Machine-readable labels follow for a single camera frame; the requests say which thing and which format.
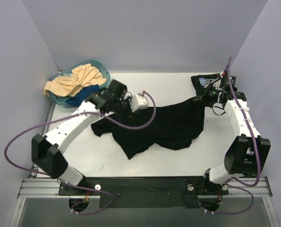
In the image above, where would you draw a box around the folded black printed t shirt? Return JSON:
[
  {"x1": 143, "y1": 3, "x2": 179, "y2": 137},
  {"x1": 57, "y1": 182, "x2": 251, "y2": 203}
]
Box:
[{"x1": 191, "y1": 73, "x2": 219, "y2": 96}]

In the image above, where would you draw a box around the aluminium frame rail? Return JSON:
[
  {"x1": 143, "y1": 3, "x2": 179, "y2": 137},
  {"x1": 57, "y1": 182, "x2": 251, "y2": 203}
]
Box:
[{"x1": 17, "y1": 177, "x2": 101, "y2": 199}]

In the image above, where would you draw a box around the blue t shirt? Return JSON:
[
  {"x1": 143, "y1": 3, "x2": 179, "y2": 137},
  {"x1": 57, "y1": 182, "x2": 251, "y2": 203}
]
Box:
[{"x1": 65, "y1": 85, "x2": 100, "y2": 107}]

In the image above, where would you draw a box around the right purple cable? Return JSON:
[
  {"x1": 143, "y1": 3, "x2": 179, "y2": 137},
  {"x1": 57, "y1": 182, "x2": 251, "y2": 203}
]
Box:
[{"x1": 203, "y1": 56, "x2": 263, "y2": 215}]

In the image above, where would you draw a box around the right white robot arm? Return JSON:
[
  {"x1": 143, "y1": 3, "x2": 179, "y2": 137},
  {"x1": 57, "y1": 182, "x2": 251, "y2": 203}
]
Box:
[{"x1": 191, "y1": 74, "x2": 271, "y2": 193}]

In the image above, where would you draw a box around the beige t shirt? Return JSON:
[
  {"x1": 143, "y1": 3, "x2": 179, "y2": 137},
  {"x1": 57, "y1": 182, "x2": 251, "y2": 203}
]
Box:
[{"x1": 43, "y1": 63, "x2": 107, "y2": 97}]

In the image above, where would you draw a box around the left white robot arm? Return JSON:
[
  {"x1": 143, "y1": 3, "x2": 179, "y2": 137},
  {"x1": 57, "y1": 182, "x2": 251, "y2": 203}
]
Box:
[{"x1": 31, "y1": 79, "x2": 131, "y2": 195}]

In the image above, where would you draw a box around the teal plastic basket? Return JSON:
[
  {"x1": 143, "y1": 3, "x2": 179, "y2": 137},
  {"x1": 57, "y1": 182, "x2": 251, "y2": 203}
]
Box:
[{"x1": 48, "y1": 60, "x2": 110, "y2": 107}]

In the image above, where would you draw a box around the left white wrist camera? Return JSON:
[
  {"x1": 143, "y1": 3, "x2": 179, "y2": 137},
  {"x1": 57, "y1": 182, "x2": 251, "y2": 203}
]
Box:
[{"x1": 130, "y1": 94, "x2": 149, "y2": 113}]

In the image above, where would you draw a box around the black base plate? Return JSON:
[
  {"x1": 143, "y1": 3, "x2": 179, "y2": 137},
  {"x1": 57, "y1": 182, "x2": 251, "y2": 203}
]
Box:
[{"x1": 58, "y1": 176, "x2": 228, "y2": 210}]

